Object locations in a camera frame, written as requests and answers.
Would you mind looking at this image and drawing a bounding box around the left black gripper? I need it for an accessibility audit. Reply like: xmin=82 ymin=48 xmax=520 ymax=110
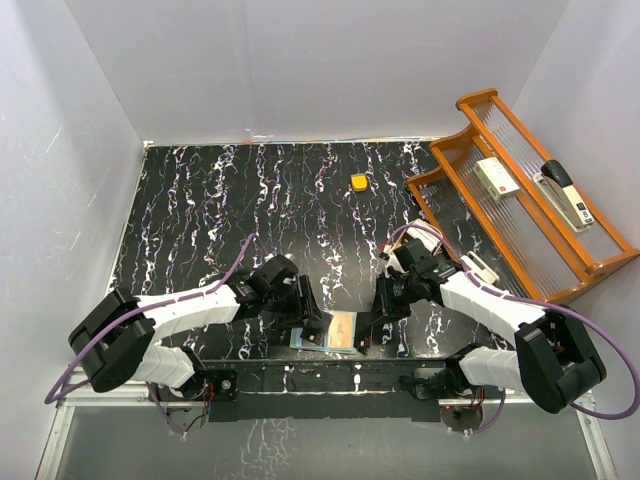
xmin=265 ymin=275 xmax=322 ymax=328

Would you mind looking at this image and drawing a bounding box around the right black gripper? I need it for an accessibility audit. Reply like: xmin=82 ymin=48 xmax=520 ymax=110
xmin=367 ymin=272 xmax=420 ymax=326

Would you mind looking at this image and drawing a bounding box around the gold credit card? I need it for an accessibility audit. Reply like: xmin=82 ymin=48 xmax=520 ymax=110
xmin=327 ymin=311 xmax=357 ymax=350

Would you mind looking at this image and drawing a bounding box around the green card holder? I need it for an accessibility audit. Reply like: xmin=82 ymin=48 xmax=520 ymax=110
xmin=289 ymin=311 xmax=357 ymax=354

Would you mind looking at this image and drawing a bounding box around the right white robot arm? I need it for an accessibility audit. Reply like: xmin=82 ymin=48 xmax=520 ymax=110
xmin=354 ymin=238 xmax=606 ymax=414

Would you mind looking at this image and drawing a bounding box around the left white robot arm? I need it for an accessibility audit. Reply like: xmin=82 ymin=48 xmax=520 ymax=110
xmin=68 ymin=255 xmax=333 ymax=399

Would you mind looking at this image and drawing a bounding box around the yellow small block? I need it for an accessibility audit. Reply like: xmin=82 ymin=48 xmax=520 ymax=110
xmin=350 ymin=174 xmax=368 ymax=192

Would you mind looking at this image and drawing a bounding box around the wooden tiered shelf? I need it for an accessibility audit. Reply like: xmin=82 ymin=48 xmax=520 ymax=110
xmin=407 ymin=89 xmax=639 ymax=303

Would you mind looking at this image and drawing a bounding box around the white staple box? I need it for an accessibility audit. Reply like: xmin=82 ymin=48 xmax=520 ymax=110
xmin=473 ymin=157 xmax=520 ymax=202

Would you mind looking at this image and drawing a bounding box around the black beige stapler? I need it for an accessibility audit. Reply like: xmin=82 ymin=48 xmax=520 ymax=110
xmin=533 ymin=159 xmax=595 ymax=232

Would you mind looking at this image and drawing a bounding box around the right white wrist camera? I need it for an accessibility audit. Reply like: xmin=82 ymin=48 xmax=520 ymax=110
xmin=380 ymin=242 xmax=404 ymax=272

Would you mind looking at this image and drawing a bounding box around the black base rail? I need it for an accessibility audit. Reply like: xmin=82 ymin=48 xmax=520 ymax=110
xmin=164 ymin=357 xmax=506 ymax=426

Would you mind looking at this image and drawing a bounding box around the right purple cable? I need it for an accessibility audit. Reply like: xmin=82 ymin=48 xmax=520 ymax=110
xmin=382 ymin=223 xmax=640 ymax=436

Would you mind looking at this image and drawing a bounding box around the purple cable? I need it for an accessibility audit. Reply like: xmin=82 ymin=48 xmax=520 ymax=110
xmin=44 ymin=233 xmax=276 ymax=406
xmin=382 ymin=223 xmax=640 ymax=436

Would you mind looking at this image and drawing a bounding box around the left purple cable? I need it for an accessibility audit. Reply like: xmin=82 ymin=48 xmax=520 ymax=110
xmin=44 ymin=233 xmax=276 ymax=406

